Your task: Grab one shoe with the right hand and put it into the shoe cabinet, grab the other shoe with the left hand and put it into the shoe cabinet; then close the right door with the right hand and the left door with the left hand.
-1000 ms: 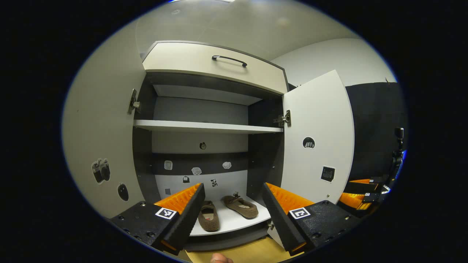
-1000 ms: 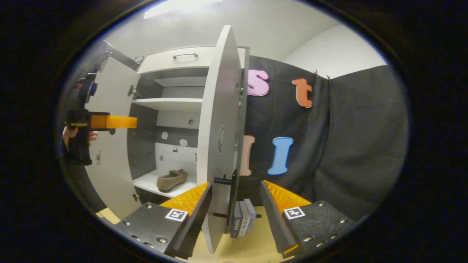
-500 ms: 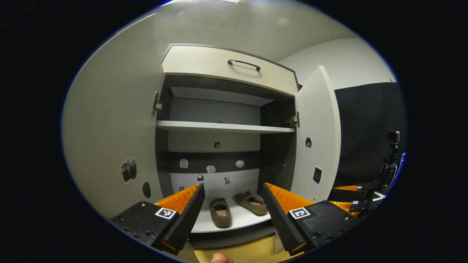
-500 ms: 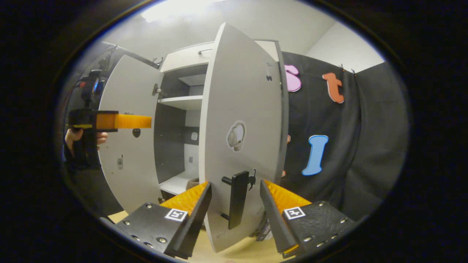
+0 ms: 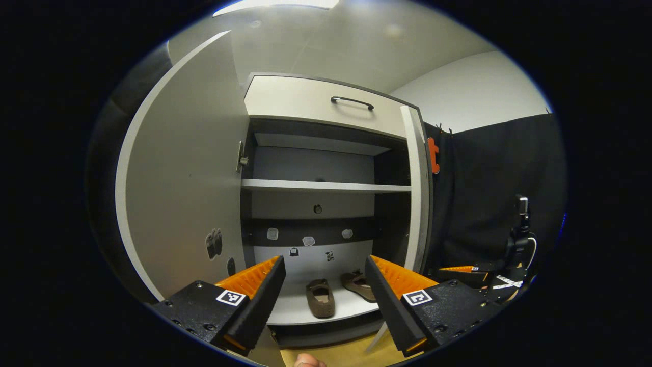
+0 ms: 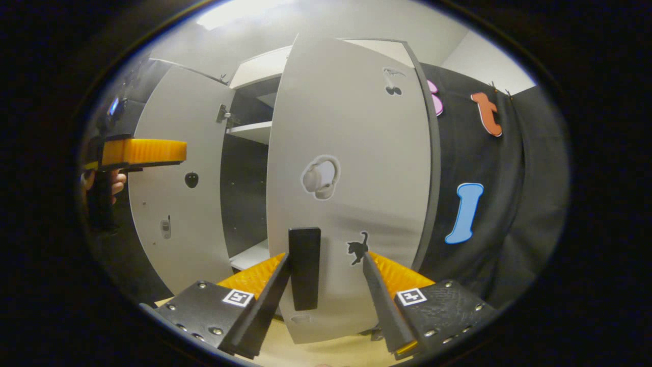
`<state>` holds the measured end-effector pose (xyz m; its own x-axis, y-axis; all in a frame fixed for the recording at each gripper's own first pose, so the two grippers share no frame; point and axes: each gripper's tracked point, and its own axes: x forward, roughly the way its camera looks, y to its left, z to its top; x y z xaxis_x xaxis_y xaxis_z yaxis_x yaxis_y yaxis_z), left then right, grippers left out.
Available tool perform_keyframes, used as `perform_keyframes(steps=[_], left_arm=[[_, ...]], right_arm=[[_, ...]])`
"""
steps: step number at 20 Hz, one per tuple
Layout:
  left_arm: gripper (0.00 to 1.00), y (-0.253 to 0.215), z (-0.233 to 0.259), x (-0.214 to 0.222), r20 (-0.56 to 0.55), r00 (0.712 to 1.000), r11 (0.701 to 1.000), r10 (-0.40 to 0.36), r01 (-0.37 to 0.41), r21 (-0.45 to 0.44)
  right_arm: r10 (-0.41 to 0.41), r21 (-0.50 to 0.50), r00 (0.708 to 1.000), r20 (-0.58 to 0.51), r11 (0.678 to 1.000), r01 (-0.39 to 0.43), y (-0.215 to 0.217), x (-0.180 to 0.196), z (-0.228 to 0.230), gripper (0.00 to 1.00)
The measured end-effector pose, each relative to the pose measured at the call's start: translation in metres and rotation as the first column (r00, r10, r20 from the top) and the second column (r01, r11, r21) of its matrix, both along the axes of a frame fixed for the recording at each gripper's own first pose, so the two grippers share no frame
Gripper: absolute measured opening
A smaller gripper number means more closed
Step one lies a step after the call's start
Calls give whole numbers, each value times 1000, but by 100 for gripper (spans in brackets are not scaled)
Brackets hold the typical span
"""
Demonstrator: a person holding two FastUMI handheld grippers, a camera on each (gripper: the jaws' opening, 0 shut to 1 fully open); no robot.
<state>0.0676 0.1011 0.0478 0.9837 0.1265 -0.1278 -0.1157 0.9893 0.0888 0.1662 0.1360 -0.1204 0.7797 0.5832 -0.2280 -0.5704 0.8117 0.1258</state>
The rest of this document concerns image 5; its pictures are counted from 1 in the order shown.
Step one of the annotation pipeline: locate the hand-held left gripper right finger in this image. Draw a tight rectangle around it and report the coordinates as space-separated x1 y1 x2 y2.
365 255 505 357

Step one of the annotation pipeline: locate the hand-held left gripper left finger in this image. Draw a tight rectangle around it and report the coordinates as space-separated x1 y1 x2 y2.
152 255 287 356

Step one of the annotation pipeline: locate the brown fuzzy shoe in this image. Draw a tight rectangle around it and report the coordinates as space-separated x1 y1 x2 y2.
306 278 336 319
340 270 377 303

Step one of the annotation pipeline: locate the white shoe cabinet door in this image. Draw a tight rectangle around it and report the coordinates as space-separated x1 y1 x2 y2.
115 30 251 302
364 104 433 353

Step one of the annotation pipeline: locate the white and grey shoe cabinet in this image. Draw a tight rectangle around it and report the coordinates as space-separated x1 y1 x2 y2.
239 72 433 350

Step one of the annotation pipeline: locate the white cabinet shelf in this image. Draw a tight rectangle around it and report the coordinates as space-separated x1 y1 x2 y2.
267 278 383 326
241 178 412 194

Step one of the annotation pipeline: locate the white cabinet drawer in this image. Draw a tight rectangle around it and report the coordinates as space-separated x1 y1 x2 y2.
244 75 421 139

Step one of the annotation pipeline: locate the ceiling light panel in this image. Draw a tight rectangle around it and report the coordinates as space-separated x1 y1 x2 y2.
213 0 339 17

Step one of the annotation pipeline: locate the black drawer handle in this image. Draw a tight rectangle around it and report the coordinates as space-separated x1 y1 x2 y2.
331 96 375 111

